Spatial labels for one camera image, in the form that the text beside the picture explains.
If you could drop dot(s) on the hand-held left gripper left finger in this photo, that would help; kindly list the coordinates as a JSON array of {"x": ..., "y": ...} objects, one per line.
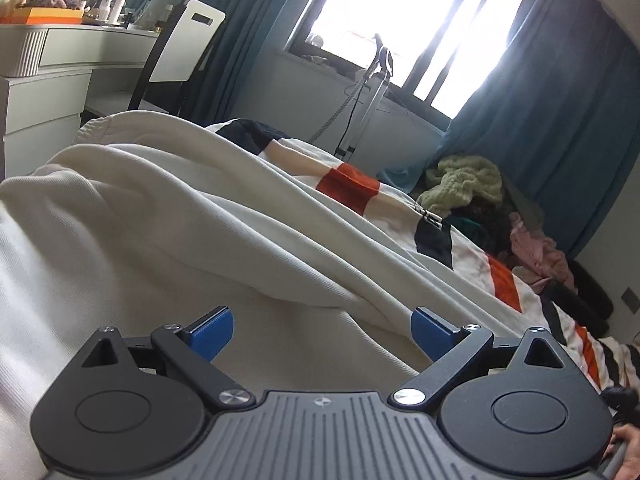
[{"x": 212, "y": 332}]

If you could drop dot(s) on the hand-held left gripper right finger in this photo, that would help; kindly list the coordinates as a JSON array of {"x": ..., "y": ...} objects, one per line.
[{"x": 430, "y": 332}]

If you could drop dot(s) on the white zip sweatshirt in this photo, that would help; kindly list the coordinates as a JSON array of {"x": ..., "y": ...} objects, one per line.
[{"x": 150, "y": 220}]

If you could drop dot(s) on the person's right hand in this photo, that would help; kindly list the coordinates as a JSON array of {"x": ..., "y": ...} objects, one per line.
[{"x": 627, "y": 442}]

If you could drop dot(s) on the teal garment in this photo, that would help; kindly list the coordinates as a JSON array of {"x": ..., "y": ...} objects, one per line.
[{"x": 470, "y": 235}]

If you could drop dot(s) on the dark patterned garment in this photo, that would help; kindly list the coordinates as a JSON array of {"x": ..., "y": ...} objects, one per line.
[{"x": 487, "y": 212}]

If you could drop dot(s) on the pink garment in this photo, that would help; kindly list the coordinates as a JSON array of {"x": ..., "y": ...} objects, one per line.
[{"x": 540, "y": 255}]

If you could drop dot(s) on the light blue cloth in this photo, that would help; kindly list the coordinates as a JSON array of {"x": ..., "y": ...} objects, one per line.
[{"x": 400, "y": 180}]

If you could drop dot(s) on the pale green knit blanket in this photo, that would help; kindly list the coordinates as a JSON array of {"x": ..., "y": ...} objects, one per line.
[{"x": 465, "y": 180}]

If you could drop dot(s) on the olive garment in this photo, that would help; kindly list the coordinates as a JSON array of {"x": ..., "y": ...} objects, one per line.
[{"x": 522, "y": 205}]

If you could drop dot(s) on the striped blanket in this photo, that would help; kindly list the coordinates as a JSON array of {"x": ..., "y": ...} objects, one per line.
[{"x": 350, "y": 185}]

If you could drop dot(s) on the garment steamer stand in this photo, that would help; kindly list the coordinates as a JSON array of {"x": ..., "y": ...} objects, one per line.
[{"x": 372, "y": 90}]

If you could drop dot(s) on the blue curtain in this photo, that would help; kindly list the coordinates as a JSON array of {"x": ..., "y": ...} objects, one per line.
[
  {"x": 550, "y": 85},
  {"x": 250, "y": 20}
]

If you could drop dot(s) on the white and black chair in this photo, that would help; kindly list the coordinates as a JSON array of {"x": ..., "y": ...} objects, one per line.
[{"x": 185, "y": 40}]

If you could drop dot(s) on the white dressing table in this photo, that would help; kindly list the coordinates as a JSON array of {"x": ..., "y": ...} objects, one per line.
[{"x": 45, "y": 90}]

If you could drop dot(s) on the window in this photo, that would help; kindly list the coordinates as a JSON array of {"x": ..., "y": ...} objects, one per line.
[{"x": 350, "y": 5}]

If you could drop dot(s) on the group of cosmetic bottles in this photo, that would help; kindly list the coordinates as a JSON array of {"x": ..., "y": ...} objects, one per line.
[{"x": 112, "y": 7}]

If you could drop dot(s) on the orange tray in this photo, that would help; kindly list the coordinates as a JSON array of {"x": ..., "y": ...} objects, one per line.
[{"x": 45, "y": 15}]

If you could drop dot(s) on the grey wall switch panel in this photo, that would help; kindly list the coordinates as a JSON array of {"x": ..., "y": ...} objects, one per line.
[{"x": 631, "y": 299}]

